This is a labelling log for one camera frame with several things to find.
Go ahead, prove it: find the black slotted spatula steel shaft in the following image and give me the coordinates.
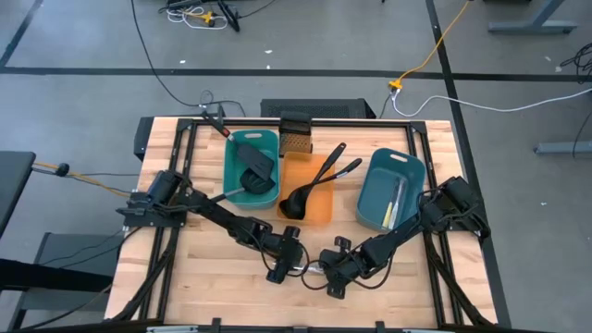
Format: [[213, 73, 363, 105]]
[[210, 167, 278, 204]]

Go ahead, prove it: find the black computer case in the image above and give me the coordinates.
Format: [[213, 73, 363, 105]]
[[260, 97, 377, 120]]

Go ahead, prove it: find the grey desk foot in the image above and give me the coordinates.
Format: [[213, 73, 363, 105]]
[[487, 0, 578, 34], [534, 141, 592, 156]]

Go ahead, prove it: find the white floor cable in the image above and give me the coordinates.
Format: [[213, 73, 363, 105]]
[[391, 87, 592, 118]]

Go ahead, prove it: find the black floor cable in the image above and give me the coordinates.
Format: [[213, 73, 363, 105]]
[[130, 0, 247, 117]]

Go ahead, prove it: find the light teal plastic bin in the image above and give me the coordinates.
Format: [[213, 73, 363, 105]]
[[222, 129, 281, 210]]

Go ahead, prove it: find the orange cable with black knob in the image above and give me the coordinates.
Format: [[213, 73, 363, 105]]
[[31, 161, 135, 198]]

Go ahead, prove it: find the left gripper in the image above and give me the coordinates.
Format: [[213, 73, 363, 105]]
[[265, 225, 315, 286]]

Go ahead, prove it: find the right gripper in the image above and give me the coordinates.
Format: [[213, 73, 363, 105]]
[[318, 235, 367, 301]]

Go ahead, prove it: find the dark teal plastic bin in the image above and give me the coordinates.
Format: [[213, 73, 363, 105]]
[[354, 147, 427, 233]]

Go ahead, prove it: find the white cable with yellow plug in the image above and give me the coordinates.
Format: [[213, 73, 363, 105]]
[[165, 4, 230, 31]]

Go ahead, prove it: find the yellow extension cable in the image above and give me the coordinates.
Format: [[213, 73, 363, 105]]
[[388, 0, 473, 92]]

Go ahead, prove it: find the black ladle with white label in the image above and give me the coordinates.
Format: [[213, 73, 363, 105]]
[[278, 157, 364, 221]]

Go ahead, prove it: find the black cable bundle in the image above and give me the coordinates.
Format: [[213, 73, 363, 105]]
[[559, 42, 592, 84]]

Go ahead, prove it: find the orange translucent plastic bin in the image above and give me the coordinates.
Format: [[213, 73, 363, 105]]
[[276, 151, 337, 228]]

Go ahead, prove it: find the plain black ladle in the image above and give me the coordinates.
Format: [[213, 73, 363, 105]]
[[279, 142, 348, 219]]

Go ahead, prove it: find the grey platform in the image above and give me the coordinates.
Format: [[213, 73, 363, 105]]
[[8, 230, 127, 332]]

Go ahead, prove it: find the black bar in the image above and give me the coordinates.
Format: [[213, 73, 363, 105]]
[[0, 257, 115, 293]]

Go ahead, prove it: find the black aluminium rig frame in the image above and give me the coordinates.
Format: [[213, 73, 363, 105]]
[[108, 115, 512, 333]]

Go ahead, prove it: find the black spatula red-marked handle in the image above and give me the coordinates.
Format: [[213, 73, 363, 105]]
[[202, 112, 276, 182]]

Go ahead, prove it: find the yellow-handled table knife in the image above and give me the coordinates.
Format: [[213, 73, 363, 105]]
[[381, 178, 400, 230]]

